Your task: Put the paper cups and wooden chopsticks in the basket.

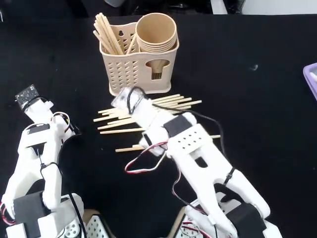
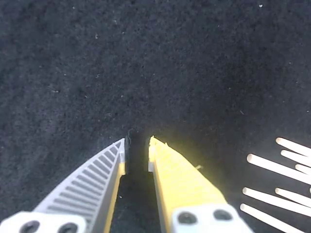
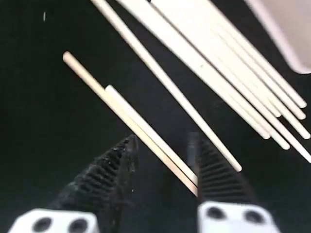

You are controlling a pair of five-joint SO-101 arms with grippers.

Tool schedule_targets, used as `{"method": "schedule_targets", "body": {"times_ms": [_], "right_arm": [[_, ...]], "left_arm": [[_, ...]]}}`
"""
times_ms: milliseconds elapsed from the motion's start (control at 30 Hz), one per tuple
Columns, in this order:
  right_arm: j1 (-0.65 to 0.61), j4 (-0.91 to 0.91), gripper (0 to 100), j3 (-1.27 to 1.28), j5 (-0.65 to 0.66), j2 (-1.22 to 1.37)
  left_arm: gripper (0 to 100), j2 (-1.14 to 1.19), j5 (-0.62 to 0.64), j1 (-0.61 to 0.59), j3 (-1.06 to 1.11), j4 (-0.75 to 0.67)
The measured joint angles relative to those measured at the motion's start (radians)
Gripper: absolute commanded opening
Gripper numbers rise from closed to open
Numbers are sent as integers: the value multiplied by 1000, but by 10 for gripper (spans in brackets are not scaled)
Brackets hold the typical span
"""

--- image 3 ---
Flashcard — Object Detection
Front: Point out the wooden chopstick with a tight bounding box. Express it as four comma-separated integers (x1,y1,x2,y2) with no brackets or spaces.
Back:
201,0,308,109
170,0,282,118
62,50,199,197
179,0,311,140
104,84,199,187
90,0,243,172
116,0,271,140
191,0,307,120
155,0,311,164
150,0,291,150

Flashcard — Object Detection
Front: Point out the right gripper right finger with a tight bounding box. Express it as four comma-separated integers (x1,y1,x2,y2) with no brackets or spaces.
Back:
188,132,280,233

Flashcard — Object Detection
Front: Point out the white basket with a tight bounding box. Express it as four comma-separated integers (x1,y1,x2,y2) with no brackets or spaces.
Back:
245,0,311,75

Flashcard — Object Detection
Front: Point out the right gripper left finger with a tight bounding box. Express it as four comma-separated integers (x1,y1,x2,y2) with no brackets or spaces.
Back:
8,134,141,233

